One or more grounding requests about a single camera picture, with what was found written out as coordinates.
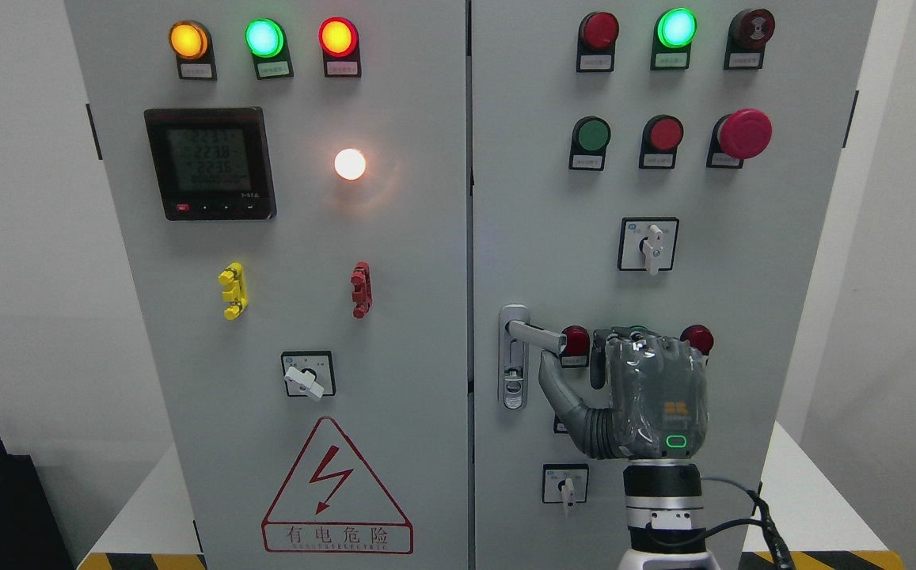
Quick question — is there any white glowing indicator lamp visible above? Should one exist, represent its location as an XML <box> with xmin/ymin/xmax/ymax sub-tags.
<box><xmin>333</xmin><ymin>148</ymin><xmax>367</xmax><ymax>181</ymax></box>

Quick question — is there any white platform with hazard stripes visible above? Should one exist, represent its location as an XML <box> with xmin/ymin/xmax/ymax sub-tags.
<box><xmin>78</xmin><ymin>424</ymin><xmax>904</xmax><ymax>569</ymax></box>

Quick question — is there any red indicator lamp top right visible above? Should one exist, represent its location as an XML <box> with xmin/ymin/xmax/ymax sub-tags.
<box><xmin>575</xmin><ymin>11</ymin><xmax>620</xmax><ymax>74</ymax></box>

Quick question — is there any red push button upper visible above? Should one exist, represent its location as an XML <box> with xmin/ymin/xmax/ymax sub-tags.
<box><xmin>638</xmin><ymin>113</ymin><xmax>683</xmax><ymax>169</ymax></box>

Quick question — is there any silver door handle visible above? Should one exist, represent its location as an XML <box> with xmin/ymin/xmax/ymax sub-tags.
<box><xmin>498</xmin><ymin>304</ymin><xmax>568</xmax><ymax>410</ymax></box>

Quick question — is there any white rotary switch lower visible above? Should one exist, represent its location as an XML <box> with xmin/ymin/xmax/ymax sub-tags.
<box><xmin>542</xmin><ymin>463</ymin><xmax>589</xmax><ymax>517</ymax></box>

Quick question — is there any black box with antenna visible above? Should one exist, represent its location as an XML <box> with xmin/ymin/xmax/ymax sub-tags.
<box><xmin>0</xmin><ymin>436</ymin><xmax>74</xmax><ymax>569</ymax></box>

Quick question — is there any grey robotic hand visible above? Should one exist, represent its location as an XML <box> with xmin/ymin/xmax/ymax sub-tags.
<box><xmin>538</xmin><ymin>327</ymin><xmax>709</xmax><ymax>461</ymax></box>

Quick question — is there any yellow terminal connector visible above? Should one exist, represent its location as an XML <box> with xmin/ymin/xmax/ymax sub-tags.
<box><xmin>216</xmin><ymin>262</ymin><xmax>249</xmax><ymax>321</ymax></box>

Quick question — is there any red indicator lamp middle right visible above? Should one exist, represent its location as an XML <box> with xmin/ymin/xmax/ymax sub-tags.
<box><xmin>679</xmin><ymin>325</ymin><xmax>715</xmax><ymax>356</ymax></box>

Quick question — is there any grey electrical cabinet left door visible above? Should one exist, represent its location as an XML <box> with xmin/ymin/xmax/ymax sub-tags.
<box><xmin>64</xmin><ymin>1</ymin><xmax>469</xmax><ymax>569</ymax></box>

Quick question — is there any yellow indicator lamp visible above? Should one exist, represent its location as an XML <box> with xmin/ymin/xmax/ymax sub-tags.
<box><xmin>169</xmin><ymin>21</ymin><xmax>218</xmax><ymax>81</ymax></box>

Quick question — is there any white rotary switch left door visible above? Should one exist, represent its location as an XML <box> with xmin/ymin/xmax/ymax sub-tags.
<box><xmin>280</xmin><ymin>350</ymin><xmax>336</xmax><ymax>401</ymax></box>

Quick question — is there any dark red buzzer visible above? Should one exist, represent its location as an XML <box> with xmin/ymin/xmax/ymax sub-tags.
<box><xmin>723</xmin><ymin>8</ymin><xmax>776</xmax><ymax>70</ymax></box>

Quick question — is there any grey electrical cabinet right door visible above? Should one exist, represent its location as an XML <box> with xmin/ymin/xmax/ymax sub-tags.
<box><xmin>472</xmin><ymin>1</ymin><xmax>876</xmax><ymax>569</ymax></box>

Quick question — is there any green push button upper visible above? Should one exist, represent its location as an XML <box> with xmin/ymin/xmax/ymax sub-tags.
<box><xmin>568</xmin><ymin>116</ymin><xmax>612</xmax><ymax>172</ymax></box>

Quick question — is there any green indicator lamp top left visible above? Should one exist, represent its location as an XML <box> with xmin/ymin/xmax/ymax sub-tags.
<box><xmin>245</xmin><ymin>18</ymin><xmax>295</xmax><ymax>80</ymax></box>

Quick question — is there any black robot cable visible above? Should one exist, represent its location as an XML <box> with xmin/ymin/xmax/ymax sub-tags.
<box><xmin>648</xmin><ymin>476</ymin><xmax>792</xmax><ymax>570</ymax></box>

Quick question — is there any red indicator lamp top left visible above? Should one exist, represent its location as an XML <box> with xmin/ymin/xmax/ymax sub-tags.
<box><xmin>317</xmin><ymin>16</ymin><xmax>361</xmax><ymax>78</ymax></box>

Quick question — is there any red terminal connector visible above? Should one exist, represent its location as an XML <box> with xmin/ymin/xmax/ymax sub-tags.
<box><xmin>350</xmin><ymin>262</ymin><xmax>372</xmax><ymax>320</ymax></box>

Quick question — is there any black digital power meter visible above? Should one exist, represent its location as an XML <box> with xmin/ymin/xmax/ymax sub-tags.
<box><xmin>143</xmin><ymin>107</ymin><xmax>277</xmax><ymax>221</ymax></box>

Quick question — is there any grey electrical cabinet door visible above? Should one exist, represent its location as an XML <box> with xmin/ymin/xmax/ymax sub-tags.
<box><xmin>472</xmin><ymin>1</ymin><xmax>876</xmax><ymax>569</ymax></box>
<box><xmin>64</xmin><ymin>1</ymin><xmax>469</xmax><ymax>569</ymax></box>

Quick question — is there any red electric hazard warning sticker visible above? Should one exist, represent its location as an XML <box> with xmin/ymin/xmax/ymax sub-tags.
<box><xmin>261</xmin><ymin>416</ymin><xmax>414</xmax><ymax>555</ymax></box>

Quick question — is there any green indicator lamp top right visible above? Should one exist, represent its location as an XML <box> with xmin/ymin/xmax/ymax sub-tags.
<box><xmin>650</xmin><ymin>7</ymin><xmax>697</xmax><ymax>71</ymax></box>

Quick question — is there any red indicator lamp middle left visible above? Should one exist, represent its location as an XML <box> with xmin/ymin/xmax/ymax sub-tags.
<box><xmin>560</xmin><ymin>325</ymin><xmax>591</xmax><ymax>369</ymax></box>

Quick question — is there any white rotary switch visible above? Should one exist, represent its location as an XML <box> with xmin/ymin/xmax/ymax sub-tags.
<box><xmin>617</xmin><ymin>217</ymin><xmax>681</xmax><ymax>276</ymax></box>
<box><xmin>542</xmin><ymin>463</ymin><xmax>589</xmax><ymax>517</ymax></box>

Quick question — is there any red indicator lamp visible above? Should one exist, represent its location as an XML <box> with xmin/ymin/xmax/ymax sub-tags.
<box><xmin>679</xmin><ymin>325</ymin><xmax>715</xmax><ymax>356</ymax></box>
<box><xmin>317</xmin><ymin>16</ymin><xmax>361</xmax><ymax>78</ymax></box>
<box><xmin>575</xmin><ymin>11</ymin><xmax>620</xmax><ymax>74</ymax></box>
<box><xmin>560</xmin><ymin>325</ymin><xmax>591</xmax><ymax>369</ymax></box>

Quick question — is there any red emergency stop button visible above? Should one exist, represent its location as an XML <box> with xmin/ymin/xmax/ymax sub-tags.
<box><xmin>706</xmin><ymin>108</ymin><xmax>773</xmax><ymax>169</ymax></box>

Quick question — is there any white rotary switch upper right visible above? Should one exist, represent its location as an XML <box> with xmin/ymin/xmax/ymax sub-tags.
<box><xmin>617</xmin><ymin>217</ymin><xmax>681</xmax><ymax>276</ymax></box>

